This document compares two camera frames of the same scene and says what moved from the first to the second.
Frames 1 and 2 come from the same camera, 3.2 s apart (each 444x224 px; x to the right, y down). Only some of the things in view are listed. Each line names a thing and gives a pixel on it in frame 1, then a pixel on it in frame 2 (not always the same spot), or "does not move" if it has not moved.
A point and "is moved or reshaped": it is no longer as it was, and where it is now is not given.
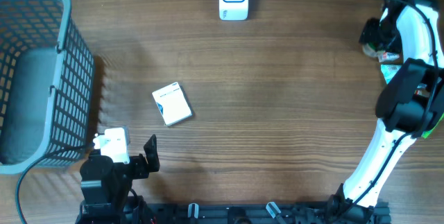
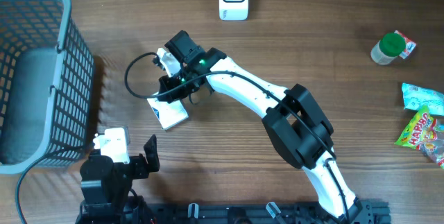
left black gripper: (142, 169) does not move
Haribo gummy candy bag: (422, 89) -> (426, 134)
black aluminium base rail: (267, 213) does not move
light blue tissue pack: (388, 71) is moved or reshaped
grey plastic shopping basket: (46, 78) does not move
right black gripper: (371, 30) -> (166, 85)
